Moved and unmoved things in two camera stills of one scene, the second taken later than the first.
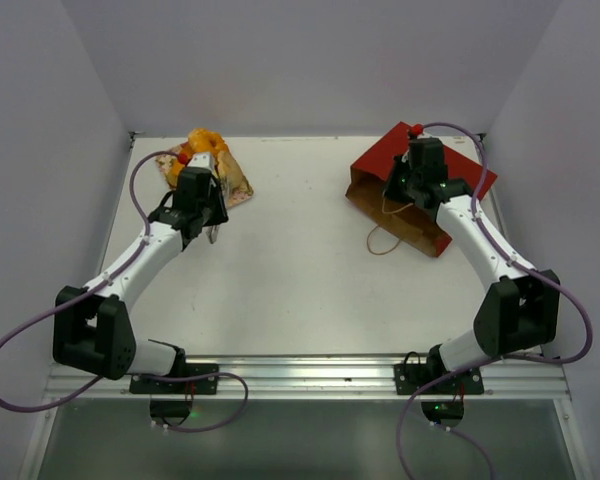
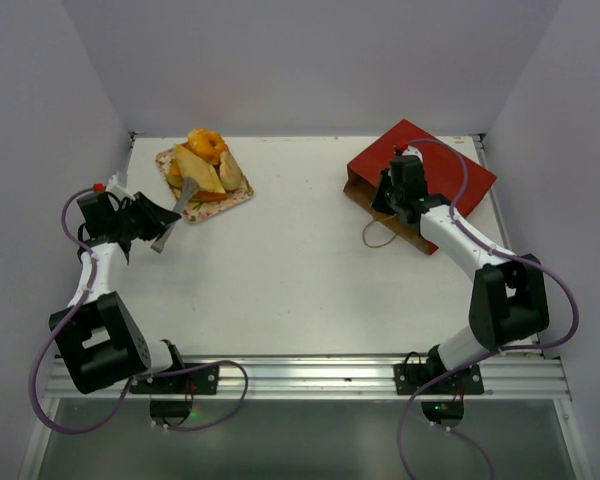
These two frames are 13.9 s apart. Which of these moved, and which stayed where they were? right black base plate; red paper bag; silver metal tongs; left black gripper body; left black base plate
Moved: silver metal tongs; left black gripper body
Stayed: red paper bag; left black base plate; right black base plate
